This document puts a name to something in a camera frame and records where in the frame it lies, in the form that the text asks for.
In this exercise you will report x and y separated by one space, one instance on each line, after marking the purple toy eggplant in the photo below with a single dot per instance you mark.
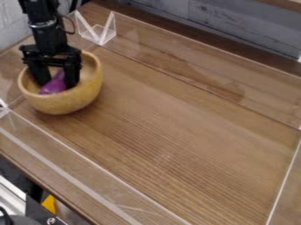
56 85

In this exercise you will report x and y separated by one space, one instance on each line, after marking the clear acrylic corner bracket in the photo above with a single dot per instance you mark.
100 34

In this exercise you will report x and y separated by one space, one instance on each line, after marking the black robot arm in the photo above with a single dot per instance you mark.
44 14

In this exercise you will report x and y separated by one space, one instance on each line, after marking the clear acrylic table barrier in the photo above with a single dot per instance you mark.
191 142

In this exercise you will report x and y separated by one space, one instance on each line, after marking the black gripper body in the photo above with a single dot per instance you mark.
50 51

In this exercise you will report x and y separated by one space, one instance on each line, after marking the black metal equipment base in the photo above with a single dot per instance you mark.
40 213

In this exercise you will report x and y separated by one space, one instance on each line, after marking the yellow sticker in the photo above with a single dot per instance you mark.
49 204

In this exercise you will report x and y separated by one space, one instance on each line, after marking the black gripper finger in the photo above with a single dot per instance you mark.
72 74
40 72

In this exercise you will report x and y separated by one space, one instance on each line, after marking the brown wooden bowl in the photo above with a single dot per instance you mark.
72 100

